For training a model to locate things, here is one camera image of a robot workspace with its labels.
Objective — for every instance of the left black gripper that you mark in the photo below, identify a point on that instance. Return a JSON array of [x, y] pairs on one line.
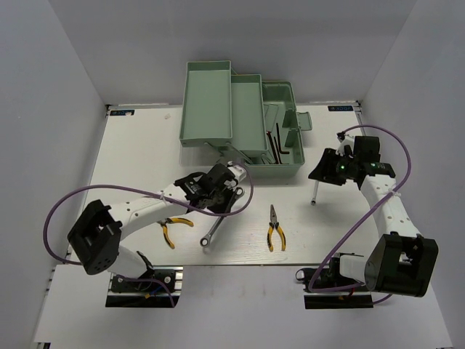
[[222, 209]]

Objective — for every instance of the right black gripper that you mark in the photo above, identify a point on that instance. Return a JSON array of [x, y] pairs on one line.
[[324, 171]]

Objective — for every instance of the large silver ratchet wrench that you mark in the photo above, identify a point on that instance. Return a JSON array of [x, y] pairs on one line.
[[206, 240]]

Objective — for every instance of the small silver wrench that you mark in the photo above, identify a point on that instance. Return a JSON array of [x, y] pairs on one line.
[[315, 193]]

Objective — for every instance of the short dark red hex key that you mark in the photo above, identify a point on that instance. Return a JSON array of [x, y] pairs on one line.
[[280, 149]]

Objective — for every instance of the long dark red hex key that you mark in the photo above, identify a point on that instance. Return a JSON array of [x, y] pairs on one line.
[[274, 152]]

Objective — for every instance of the green toolbox with clear lid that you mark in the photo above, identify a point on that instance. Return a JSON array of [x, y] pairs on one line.
[[231, 112]]

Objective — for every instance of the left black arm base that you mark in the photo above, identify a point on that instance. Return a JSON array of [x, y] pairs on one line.
[[147, 294]]

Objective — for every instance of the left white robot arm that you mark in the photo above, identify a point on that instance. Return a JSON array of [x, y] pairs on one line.
[[97, 234]]

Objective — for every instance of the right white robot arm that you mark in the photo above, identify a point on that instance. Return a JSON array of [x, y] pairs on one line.
[[403, 260]]

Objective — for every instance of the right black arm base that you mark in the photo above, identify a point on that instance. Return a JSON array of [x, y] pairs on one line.
[[332, 292]]

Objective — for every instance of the right blue table sticker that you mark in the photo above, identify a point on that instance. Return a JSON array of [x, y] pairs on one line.
[[340, 108]]

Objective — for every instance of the blue table sticker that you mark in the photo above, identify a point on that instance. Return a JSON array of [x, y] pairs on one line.
[[122, 112], [340, 108]]

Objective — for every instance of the left blue table sticker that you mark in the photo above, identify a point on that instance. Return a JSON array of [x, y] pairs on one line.
[[122, 112]]

